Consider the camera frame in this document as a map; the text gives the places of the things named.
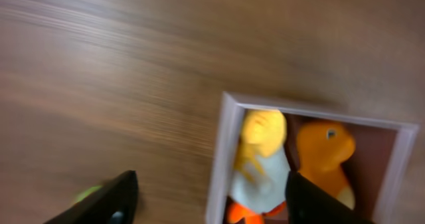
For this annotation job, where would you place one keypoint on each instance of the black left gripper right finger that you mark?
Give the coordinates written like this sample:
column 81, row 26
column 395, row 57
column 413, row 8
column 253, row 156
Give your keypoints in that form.
column 308, row 204

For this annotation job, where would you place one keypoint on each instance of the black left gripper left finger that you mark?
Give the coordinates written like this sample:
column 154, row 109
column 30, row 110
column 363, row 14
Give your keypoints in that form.
column 114, row 202

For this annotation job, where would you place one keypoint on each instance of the green numbered ball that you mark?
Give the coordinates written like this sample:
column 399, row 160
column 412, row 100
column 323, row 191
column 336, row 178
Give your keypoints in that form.
column 84, row 194

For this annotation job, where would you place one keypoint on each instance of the white yellow plush duck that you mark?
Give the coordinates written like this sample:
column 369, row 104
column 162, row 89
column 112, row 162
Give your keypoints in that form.
column 261, row 168

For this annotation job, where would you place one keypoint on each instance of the orange plastic dinosaur toy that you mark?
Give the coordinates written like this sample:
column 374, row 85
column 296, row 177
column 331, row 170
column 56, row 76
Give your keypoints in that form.
column 323, row 146

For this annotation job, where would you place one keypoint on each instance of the pink open cardboard box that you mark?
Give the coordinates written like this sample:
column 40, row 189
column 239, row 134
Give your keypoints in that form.
column 375, row 170

